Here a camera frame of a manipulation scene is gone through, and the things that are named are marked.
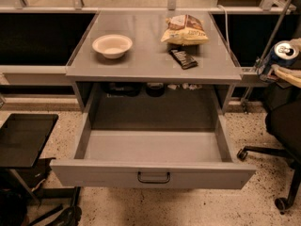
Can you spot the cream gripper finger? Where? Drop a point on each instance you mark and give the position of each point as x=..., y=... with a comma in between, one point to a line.
x=296, y=43
x=291, y=76

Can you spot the blue pepsi can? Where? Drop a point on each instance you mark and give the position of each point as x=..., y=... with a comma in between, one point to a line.
x=284, y=54

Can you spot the grey open drawer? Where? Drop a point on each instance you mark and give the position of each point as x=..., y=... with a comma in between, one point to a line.
x=182, y=132

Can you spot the grey counter cabinet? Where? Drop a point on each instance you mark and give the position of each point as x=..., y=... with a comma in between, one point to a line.
x=149, y=60

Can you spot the black office chair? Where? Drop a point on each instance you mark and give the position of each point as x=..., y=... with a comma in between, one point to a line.
x=284, y=123

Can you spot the dark chocolate bar wrapper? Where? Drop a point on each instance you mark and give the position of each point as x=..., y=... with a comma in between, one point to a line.
x=183, y=58

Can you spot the yellow chip bag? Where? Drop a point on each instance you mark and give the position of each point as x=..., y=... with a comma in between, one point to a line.
x=184, y=30

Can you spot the white paper bowl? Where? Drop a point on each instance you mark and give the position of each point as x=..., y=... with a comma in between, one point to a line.
x=112, y=46

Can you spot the black side table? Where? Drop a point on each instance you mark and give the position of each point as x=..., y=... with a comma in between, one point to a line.
x=23, y=137

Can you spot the black drawer handle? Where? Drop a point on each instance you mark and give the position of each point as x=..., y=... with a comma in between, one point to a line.
x=153, y=178

